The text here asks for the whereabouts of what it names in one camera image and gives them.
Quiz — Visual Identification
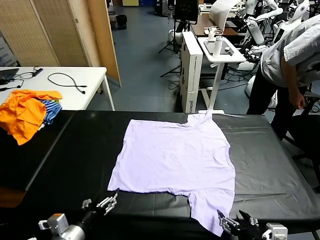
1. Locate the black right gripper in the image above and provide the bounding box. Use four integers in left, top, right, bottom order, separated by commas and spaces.
216, 209, 267, 240

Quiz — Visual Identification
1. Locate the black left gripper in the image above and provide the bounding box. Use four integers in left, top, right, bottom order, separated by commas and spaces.
74, 192, 119, 230

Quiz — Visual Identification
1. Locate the lavender t-shirt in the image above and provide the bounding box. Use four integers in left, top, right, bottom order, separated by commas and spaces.
107, 109, 237, 237

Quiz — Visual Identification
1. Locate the white floor robot base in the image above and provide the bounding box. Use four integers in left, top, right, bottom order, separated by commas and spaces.
244, 74, 258, 100

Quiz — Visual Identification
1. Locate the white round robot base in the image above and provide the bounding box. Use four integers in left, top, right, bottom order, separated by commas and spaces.
167, 29, 184, 43

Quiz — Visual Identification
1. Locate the person right forearm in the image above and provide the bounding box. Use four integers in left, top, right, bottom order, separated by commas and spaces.
281, 56, 301, 92

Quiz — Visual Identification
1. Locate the person right hand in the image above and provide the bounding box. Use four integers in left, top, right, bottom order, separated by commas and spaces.
288, 87, 306, 110

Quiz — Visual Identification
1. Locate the black plastic table cover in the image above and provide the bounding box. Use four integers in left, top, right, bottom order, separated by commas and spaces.
26, 109, 320, 236

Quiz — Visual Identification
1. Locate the blue striped garment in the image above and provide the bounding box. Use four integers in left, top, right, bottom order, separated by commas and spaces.
37, 98, 63, 131

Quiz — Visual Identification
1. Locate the white table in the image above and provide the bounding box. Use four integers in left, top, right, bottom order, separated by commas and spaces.
0, 66, 116, 112

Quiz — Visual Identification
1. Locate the orange garment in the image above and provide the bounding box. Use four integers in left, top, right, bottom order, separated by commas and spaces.
0, 89, 63, 146

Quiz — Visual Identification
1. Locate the tall white cardboard box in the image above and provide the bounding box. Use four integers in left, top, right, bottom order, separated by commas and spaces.
179, 31, 204, 114

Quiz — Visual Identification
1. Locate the white rounded robot shell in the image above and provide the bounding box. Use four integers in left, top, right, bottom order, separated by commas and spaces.
236, 61, 256, 71

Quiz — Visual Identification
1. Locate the black laptop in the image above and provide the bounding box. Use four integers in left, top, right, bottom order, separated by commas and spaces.
0, 67, 20, 86

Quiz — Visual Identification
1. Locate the person in grey shirt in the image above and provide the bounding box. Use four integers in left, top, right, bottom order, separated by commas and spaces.
246, 17, 320, 141

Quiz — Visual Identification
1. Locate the small white standing desk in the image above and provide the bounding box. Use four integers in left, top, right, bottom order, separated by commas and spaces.
197, 36, 247, 115

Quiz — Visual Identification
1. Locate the wooden pegboard partition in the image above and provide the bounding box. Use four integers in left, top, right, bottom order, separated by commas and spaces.
0, 0, 123, 88

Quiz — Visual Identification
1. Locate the white bottle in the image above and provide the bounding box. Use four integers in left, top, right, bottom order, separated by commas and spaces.
212, 35, 225, 58

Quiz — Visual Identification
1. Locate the grey tablet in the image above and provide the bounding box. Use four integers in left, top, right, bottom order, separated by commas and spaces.
203, 39, 235, 56

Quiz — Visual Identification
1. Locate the black trash bin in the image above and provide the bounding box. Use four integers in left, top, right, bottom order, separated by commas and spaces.
117, 14, 128, 30

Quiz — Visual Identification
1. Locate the small white stand device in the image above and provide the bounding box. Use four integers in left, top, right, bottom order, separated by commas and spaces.
203, 26, 223, 41

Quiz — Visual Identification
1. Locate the white humanoid robot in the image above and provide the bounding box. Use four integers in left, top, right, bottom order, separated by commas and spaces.
272, 0, 311, 46
243, 0, 285, 47

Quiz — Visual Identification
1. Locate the brown desk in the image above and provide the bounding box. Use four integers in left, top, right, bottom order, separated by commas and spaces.
191, 13, 247, 37

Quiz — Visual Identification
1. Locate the white curved sheet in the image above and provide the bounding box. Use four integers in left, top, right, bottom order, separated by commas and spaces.
209, 0, 241, 32

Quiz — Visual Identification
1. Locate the black tripod stand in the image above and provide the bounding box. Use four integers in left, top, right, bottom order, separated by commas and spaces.
158, 0, 200, 78

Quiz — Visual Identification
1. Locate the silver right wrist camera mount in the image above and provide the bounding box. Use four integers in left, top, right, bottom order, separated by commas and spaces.
261, 222, 289, 240

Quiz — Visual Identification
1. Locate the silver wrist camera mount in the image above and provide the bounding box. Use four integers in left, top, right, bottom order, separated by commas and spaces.
38, 213, 70, 235
261, 222, 289, 240

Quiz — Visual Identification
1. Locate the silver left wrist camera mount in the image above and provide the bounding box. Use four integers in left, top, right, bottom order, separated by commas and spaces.
38, 213, 70, 235

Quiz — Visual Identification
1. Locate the black looped cable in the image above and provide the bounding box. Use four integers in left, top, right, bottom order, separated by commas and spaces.
47, 72, 88, 95

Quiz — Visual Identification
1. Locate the black adapter with thin cable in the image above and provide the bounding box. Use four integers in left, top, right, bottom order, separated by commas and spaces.
11, 66, 44, 88

